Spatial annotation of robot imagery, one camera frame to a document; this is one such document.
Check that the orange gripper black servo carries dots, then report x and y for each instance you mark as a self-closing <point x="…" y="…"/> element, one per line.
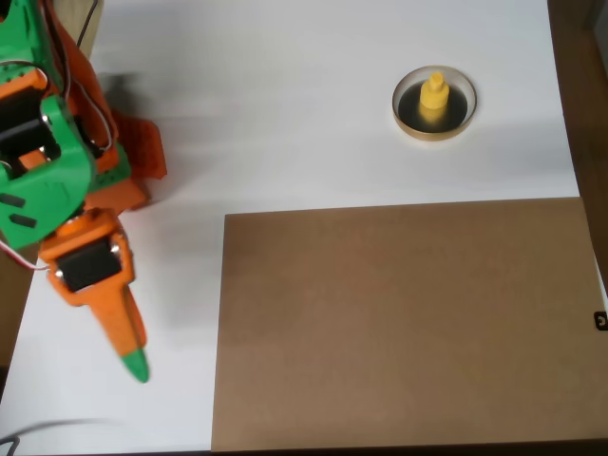
<point x="87" y="271"/>

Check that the small yellow plastic piece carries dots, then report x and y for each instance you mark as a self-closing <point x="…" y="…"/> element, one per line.
<point x="433" y="97"/>

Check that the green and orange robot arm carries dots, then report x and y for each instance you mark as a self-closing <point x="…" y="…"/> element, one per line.
<point x="47" y="190"/>

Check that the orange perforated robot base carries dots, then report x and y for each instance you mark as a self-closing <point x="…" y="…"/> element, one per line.
<point x="145" y="147"/>

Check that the round gold metal tray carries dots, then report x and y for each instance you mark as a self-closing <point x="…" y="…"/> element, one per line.
<point x="408" y="123"/>

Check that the white sheet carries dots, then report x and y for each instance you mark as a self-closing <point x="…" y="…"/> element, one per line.
<point x="285" y="95"/>

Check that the brown fibreboard panel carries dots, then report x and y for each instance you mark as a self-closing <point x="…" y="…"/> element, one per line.
<point x="427" y="332"/>

